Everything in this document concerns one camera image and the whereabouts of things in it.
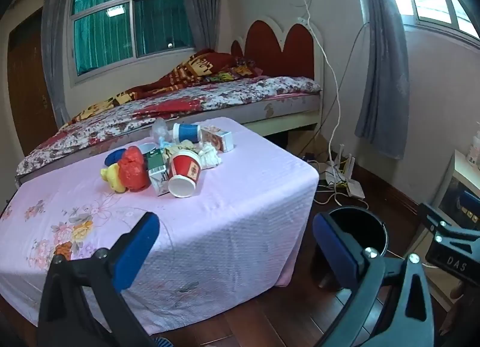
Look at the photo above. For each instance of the cream cloth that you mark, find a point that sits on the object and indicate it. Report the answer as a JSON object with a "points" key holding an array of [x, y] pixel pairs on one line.
{"points": [[180, 145]]}

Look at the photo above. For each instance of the brown wooden door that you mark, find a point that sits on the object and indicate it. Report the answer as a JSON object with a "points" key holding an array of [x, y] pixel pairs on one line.
{"points": [[28, 88]]}

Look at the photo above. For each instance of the colourful printed pillow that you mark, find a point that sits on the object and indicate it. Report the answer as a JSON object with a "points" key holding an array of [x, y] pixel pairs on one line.
{"points": [[240, 67]]}

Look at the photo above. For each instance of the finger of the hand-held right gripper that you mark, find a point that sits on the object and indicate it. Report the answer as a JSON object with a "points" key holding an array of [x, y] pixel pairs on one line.
{"points": [[438, 219], [471, 204]]}

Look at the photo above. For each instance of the clear plastic bottle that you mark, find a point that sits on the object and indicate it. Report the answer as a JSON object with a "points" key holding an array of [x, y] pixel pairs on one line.
{"points": [[161, 130]]}

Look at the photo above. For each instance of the orange and white carton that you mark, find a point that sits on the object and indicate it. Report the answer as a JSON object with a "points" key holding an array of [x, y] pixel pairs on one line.
{"points": [[217, 138]]}

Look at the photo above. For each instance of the grey curtain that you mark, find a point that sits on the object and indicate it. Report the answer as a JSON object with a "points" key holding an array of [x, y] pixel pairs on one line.
{"points": [[56, 50], [202, 5], [382, 77]]}

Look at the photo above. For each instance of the pink floral tablecloth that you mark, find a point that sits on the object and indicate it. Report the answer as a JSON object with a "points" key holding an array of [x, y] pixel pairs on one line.
{"points": [[232, 219]]}

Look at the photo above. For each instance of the red paper cup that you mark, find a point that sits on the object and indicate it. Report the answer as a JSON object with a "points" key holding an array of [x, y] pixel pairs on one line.
{"points": [[185, 170]]}

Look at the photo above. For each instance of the red upholstered headboard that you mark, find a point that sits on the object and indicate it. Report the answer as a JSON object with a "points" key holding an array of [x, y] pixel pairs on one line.
{"points": [[277, 50]]}

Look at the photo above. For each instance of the person's right hand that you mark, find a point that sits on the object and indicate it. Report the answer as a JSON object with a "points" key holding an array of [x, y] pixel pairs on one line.
{"points": [[455, 290]]}

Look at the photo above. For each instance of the bed with floral sheet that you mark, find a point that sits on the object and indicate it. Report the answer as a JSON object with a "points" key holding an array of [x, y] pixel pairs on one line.
{"points": [[232, 95]]}

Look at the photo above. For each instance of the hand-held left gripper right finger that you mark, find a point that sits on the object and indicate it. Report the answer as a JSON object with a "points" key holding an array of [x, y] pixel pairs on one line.
{"points": [[337, 253]]}

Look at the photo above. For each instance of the black trash bin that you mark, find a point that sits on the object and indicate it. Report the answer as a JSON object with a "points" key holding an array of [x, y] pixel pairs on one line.
{"points": [[360, 227]]}

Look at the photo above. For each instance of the window with green glass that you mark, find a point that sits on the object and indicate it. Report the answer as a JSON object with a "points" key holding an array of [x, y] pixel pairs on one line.
{"points": [[108, 31]]}

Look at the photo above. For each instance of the green drink carton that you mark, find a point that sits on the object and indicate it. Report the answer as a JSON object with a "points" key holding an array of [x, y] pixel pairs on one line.
{"points": [[155, 170]]}

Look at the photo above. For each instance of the blue and white paper cup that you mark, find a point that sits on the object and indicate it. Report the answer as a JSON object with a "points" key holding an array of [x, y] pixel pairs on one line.
{"points": [[186, 132]]}

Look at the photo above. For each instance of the white tissue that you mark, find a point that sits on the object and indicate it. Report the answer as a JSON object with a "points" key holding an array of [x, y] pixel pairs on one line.
{"points": [[209, 157]]}

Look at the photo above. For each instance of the red printed blanket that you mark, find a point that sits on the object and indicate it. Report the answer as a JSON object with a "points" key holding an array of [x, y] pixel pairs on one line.
{"points": [[187, 73]]}

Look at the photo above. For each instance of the white cabinet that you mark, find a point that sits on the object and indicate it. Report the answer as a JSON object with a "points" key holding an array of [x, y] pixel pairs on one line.
{"points": [[463, 168]]}

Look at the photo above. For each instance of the blue striped slipper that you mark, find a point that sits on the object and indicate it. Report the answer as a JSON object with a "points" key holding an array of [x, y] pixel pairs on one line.
{"points": [[162, 342]]}

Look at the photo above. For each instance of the blue sock ball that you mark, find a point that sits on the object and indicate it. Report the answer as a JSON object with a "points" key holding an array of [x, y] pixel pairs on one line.
{"points": [[112, 157]]}

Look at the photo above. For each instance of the blue plastic cup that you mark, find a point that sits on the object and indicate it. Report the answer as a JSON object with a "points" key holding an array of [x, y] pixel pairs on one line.
{"points": [[150, 147]]}

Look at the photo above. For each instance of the light blue face mask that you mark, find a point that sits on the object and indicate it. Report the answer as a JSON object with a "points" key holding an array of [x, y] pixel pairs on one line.
{"points": [[163, 141]]}

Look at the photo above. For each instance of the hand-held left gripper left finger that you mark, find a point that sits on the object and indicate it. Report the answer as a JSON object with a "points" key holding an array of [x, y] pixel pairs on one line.
{"points": [[138, 247]]}

